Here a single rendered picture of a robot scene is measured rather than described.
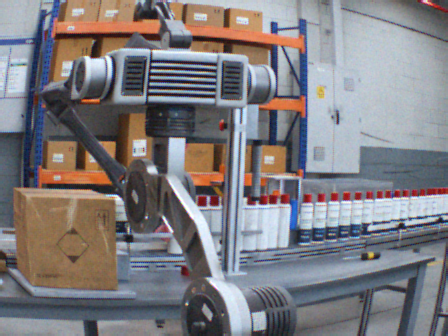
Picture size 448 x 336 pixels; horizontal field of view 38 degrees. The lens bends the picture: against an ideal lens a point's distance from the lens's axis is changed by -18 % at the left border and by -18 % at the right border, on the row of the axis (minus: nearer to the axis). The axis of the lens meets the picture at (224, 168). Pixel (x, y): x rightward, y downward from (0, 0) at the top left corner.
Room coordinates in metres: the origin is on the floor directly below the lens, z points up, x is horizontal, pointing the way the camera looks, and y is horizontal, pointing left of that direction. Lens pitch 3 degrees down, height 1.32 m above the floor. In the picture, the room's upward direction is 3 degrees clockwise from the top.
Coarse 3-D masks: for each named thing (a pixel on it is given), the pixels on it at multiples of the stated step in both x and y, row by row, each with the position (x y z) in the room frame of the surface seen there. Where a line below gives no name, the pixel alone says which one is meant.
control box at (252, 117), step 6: (252, 108) 2.59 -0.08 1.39; (246, 114) 2.59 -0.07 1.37; (252, 114) 2.59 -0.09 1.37; (246, 120) 2.59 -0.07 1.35; (252, 120) 2.59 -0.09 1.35; (246, 126) 2.59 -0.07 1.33; (252, 126) 2.59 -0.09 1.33; (246, 132) 2.59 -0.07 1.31; (252, 132) 2.59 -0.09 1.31; (246, 138) 2.59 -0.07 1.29; (252, 138) 2.59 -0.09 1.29
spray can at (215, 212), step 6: (210, 198) 2.71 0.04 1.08; (216, 198) 2.71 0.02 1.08; (210, 204) 2.71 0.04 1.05; (216, 204) 2.71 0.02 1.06; (210, 210) 2.70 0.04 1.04; (216, 210) 2.70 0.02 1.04; (210, 216) 2.70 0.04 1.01; (216, 216) 2.70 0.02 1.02; (210, 222) 2.70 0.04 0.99; (216, 222) 2.70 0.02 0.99; (210, 228) 2.70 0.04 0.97; (216, 228) 2.70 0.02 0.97; (216, 240) 2.70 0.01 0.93; (216, 246) 2.70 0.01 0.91; (216, 252) 2.70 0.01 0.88
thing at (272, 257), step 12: (360, 240) 3.09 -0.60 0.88; (0, 252) 2.25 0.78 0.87; (264, 252) 2.78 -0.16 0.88; (276, 252) 2.81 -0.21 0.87; (288, 252) 2.85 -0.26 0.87; (300, 252) 2.89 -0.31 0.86; (324, 252) 2.96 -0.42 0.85; (336, 252) 3.00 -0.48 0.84; (348, 252) 3.03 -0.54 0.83; (12, 264) 2.20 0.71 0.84; (132, 264) 2.48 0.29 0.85; (144, 264) 2.51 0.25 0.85; (156, 264) 2.53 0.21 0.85; (168, 264) 2.56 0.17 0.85; (180, 264) 2.59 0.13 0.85; (240, 264) 2.73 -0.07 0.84; (264, 264) 2.79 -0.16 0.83
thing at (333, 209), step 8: (336, 192) 3.05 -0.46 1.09; (336, 200) 3.03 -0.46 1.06; (328, 208) 3.03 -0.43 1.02; (336, 208) 3.02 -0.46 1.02; (328, 216) 3.03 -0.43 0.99; (336, 216) 3.02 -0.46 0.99; (328, 224) 3.03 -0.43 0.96; (336, 224) 3.02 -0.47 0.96; (328, 232) 3.02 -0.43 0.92; (336, 232) 3.03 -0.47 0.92; (328, 240) 3.02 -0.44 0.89
